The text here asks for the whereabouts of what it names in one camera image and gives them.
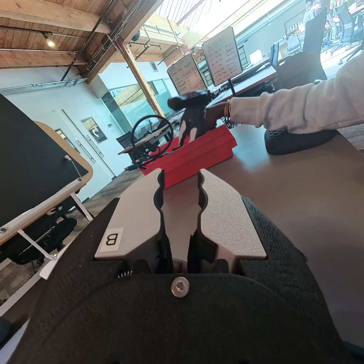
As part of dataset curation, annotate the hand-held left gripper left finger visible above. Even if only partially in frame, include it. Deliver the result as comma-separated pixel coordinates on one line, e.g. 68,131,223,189
94,168,173,274

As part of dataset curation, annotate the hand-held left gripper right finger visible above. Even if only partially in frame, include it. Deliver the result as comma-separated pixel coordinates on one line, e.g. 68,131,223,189
187,168,268,274

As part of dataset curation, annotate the red plastic bin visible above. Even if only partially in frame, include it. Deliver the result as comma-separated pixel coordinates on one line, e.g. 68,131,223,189
139,125,238,190

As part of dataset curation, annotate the black braided hdmi cable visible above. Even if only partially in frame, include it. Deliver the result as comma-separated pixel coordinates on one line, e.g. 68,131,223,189
131,115,174,160
125,148,172,172

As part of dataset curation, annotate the person's right forearm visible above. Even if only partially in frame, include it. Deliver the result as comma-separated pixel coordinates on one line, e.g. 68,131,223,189
229,50,364,135

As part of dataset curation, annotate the person's right hand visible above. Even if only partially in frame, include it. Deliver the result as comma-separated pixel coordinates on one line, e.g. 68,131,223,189
204,100,229,132

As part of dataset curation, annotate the whiteboard on stand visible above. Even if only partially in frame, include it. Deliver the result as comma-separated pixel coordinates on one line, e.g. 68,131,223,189
167,54,208,96
202,26,244,97

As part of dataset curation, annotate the black office chair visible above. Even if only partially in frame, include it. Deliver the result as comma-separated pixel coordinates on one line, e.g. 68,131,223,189
116,134,134,149
9,208,78,265
275,8,328,91

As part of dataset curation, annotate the white double door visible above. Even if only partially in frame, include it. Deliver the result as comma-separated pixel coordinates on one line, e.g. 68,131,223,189
61,102,115,177

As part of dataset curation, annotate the black wrist rest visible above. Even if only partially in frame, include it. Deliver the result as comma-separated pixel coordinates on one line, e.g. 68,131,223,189
264,128,339,156

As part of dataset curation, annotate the black board on white stand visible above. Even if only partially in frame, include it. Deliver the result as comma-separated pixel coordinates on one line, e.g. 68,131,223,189
0,94,94,280

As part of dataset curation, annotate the wooden post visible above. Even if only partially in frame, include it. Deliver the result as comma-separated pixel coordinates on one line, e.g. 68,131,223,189
115,40,166,118

